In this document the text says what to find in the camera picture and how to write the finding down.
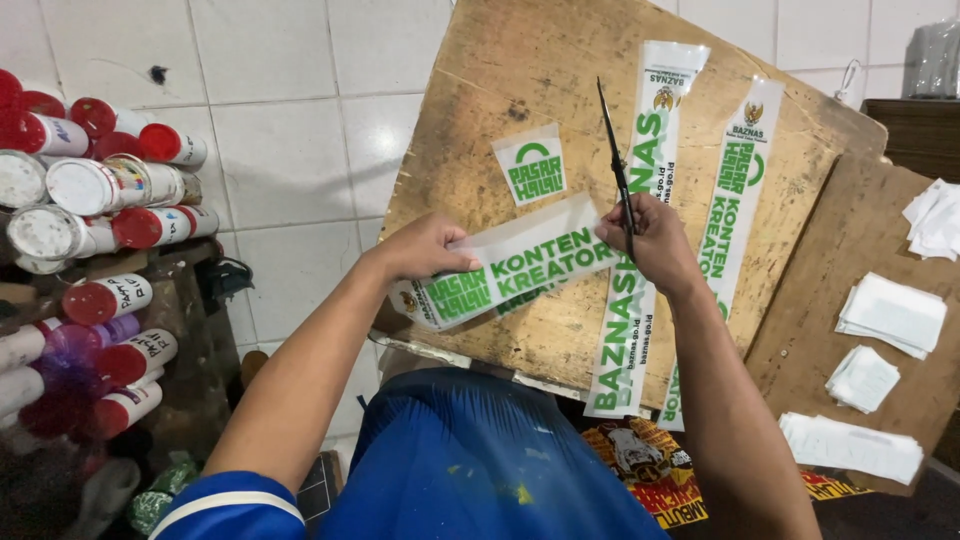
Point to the person's left hand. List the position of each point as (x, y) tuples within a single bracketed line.
[(416, 244)]

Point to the person's right hand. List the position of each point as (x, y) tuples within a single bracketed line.
[(660, 244)]

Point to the black scissors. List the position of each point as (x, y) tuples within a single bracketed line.
[(616, 161)]

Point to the short green-print film strip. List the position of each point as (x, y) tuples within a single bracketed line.
[(525, 262)]

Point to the long narrow green-print film strip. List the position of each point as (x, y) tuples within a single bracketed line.
[(739, 180)]

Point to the long wide green-print film strip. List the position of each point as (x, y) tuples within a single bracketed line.
[(651, 142)]

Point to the small square green-print film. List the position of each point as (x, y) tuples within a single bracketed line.
[(532, 166)]

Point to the brown hardboard panel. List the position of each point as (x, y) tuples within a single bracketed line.
[(840, 247)]

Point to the large worn wooden board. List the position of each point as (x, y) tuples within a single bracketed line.
[(510, 82)]

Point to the black plastic object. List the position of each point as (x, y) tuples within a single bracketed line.
[(227, 279)]

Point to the person's blue shorts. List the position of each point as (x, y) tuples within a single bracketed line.
[(480, 465)]

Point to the red and yellow printed poster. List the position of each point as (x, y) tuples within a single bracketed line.
[(660, 480)]

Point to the thick white paper stack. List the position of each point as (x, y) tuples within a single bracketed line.
[(892, 309)]

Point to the small white paper stack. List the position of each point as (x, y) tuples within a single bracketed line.
[(862, 379)]

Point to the paint-stained wooden shelf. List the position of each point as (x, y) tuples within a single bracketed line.
[(191, 360)]

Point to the small black slate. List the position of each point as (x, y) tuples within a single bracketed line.
[(319, 487)]

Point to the loose white paper stack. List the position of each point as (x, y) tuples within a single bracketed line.
[(936, 221)]

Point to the long white paper stack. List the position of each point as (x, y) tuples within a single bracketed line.
[(851, 446)]

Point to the dark wooden crate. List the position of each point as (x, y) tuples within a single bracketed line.
[(919, 135)]

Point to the blue sleeve with white stripe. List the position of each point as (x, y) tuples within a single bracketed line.
[(225, 510)]

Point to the pile of red-capped paint cans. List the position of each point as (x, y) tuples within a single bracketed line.
[(90, 210)]

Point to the clear plastic bag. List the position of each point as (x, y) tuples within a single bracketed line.
[(934, 60)]

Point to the green plastic bag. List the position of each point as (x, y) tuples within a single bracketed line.
[(157, 491)]

